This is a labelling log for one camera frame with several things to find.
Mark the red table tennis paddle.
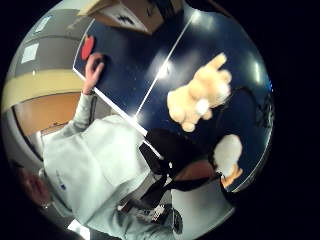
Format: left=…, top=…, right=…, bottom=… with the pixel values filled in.
left=80, top=34, right=96, bottom=62

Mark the brown cardboard box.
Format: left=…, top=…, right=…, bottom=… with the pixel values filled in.
left=77, top=0, right=184, bottom=36

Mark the white paper sheet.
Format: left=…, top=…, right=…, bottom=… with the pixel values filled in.
left=33, top=14, right=54, bottom=34
left=20, top=42, right=40, bottom=65

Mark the brown wooden door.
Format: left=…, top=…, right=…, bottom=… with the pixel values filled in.
left=13, top=91, right=83, bottom=137

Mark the beige plush bear toy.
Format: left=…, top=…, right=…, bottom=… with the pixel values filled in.
left=166, top=52, right=233, bottom=133

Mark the person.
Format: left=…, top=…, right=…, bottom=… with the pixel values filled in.
left=13, top=91, right=184, bottom=240

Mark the white and orange plush toy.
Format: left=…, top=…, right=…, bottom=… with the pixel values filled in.
left=213, top=133, right=244, bottom=188

